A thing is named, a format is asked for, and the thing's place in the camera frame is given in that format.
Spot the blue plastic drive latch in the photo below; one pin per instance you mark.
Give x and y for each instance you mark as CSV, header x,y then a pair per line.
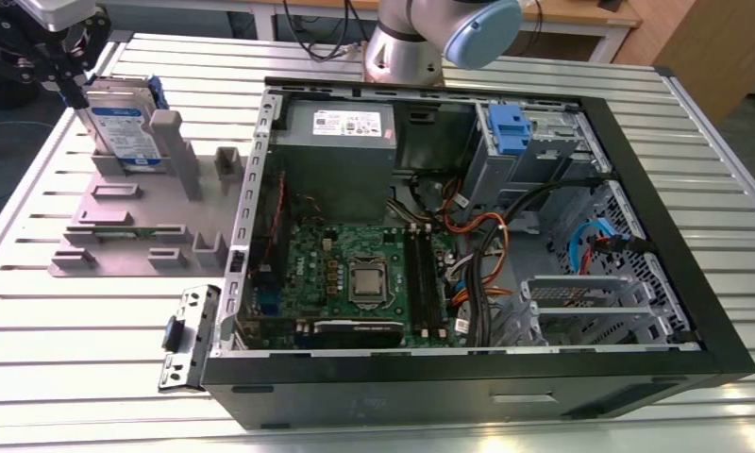
x,y
506,127

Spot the CPU socket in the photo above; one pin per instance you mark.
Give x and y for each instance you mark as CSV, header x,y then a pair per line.
x,y
368,300

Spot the grey power supply unit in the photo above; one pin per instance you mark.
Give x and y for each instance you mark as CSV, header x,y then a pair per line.
x,y
334,179

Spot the black RAM slot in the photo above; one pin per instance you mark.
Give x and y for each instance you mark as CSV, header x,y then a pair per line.
x,y
434,283
416,283

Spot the grey parts rack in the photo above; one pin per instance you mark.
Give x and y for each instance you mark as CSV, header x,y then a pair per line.
x,y
158,212

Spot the silver CPU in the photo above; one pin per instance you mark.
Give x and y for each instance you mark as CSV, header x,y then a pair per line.
x,y
366,282

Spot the black graphics card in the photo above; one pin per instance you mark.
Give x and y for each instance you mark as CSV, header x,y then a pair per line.
x,y
352,330

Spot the green motherboard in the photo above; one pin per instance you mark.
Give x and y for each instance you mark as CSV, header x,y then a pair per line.
x,y
364,240

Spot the brown wooden cabinet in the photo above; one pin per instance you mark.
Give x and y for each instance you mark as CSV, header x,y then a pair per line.
x,y
717,47

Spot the black open PC case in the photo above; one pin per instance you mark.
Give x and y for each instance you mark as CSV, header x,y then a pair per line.
x,y
415,391

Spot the metal card retainer bracket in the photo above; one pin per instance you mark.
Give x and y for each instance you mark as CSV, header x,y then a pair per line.
x,y
192,330

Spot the silver metal drive cage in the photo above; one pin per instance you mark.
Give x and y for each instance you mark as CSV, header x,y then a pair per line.
x,y
522,174

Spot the black chair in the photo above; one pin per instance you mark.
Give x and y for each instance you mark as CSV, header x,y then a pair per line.
x,y
5,99

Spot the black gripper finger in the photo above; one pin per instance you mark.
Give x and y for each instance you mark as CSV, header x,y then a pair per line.
x,y
91,52
19,66

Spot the hard disk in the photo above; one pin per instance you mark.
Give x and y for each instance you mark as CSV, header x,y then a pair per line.
x,y
123,132

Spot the green RAM stick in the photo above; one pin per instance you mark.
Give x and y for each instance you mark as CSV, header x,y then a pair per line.
x,y
132,232

